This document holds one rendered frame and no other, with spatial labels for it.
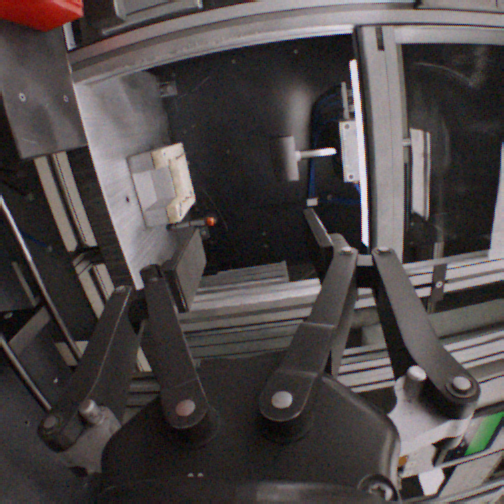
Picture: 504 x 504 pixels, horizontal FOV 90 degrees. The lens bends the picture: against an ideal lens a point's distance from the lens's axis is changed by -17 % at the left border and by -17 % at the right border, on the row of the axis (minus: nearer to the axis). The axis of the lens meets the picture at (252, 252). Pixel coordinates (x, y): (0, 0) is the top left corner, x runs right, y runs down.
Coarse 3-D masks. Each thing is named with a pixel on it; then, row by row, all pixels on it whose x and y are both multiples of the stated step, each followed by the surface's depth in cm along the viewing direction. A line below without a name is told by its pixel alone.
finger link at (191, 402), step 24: (144, 288) 16; (168, 312) 13; (168, 336) 12; (168, 360) 10; (192, 360) 11; (168, 384) 9; (192, 384) 8; (168, 408) 7; (192, 408) 7; (192, 432) 7
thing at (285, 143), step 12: (276, 144) 55; (288, 144) 55; (276, 156) 56; (288, 156) 56; (300, 156) 58; (312, 156) 58; (324, 156) 58; (276, 168) 57; (288, 168) 57; (276, 180) 58; (288, 180) 58
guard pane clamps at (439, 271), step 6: (444, 264) 45; (438, 270) 45; (444, 270) 45; (432, 276) 46; (438, 276) 46; (444, 276) 46; (432, 282) 46; (438, 282) 46; (444, 282) 46; (432, 288) 46; (438, 288) 46; (432, 294) 47; (438, 294) 47; (432, 300) 48; (438, 300) 48
